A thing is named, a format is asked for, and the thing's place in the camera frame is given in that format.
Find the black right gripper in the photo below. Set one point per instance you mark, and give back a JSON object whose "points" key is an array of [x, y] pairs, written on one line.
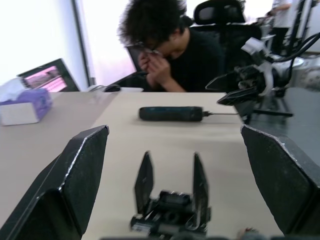
{"points": [[251, 80]]}

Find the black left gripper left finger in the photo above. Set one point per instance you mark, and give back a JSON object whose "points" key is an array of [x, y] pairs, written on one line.
{"points": [[75, 175]]}

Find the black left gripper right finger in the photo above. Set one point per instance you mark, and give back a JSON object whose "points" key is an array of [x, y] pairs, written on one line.
{"points": [[280, 180]]}

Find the dark blue electric screwdriver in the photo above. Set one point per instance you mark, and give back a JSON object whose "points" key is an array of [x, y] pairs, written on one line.
{"points": [[170, 113]]}

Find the black spare gripper body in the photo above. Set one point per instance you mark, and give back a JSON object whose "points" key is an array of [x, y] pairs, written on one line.
{"points": [[175, 212]]}

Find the seated person in black shirt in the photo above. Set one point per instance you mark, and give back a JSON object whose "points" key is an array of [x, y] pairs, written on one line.
{"points": [[197, 55]]}

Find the black office chair with headrest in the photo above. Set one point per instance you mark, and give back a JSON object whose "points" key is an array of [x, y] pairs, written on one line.
{"points": [[217, 12]]}

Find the standing person in white shirt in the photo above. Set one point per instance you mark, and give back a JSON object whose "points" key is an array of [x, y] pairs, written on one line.
{"points": [[281, 22]]}

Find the purple and white tissue box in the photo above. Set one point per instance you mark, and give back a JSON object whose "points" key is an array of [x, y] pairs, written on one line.
{"points": [[22, 107]]}

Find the black computer mouse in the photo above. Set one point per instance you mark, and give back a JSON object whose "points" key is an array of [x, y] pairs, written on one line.
{"points": [[112, 88]]}

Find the dark window frame post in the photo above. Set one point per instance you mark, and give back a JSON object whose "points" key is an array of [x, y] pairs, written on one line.
{"points": [[83, 50]]}

